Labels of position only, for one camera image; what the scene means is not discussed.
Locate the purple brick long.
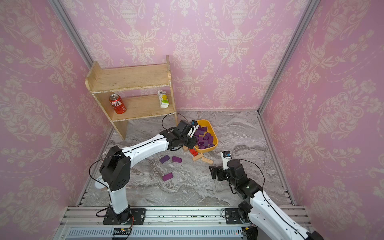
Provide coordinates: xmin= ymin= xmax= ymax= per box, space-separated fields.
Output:
xmin=172 ymin=156 xmax=182 ymax=163

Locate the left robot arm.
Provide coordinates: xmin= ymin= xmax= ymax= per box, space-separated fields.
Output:
xmin=91 ymin=120 xmax=199 ymax=224

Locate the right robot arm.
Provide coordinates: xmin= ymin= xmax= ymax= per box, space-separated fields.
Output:
xmin=210 ymin=159 xmax=323 ymax=240

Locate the yellow plastic storage bin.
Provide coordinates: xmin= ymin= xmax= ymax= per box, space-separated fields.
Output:
xmin=194 ymin=120 xmax=219 ymax=153

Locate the small red brick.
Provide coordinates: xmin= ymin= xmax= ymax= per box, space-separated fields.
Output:
xmin=189 ymin=149 xmax=198 ymax=157

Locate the natural wood brick small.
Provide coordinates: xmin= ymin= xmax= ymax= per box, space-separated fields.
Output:
xmin=193 ymin=154 xmax=204 ymax=162

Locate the engraved natural wood brick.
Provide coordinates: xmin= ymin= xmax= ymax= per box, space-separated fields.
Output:
xmin=201 ymin=157 xmax=214 ymax=166

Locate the green white juice carton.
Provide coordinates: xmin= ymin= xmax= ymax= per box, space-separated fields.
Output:
xmin=158 ymin=90 xmax=170 ymax=109

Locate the wooden two-tier shelf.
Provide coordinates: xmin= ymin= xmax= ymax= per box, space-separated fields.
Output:
xmin=85 ymin=55 xmax=176 ymax=140

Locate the red cola can on shelf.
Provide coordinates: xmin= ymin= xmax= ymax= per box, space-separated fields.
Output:
xmin=109 ymin=94 xmax=127 ymax=114

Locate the white round lid object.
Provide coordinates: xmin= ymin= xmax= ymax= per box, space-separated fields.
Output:
xmin=95 ymin=176 xmax=108 ymax=190

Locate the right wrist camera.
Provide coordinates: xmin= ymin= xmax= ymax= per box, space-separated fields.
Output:
xmin=221 ymin=151 xmax=232 ymax=171

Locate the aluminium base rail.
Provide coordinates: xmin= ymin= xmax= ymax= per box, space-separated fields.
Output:
xmin=52 ymin=205 xmax=319 ymax=240

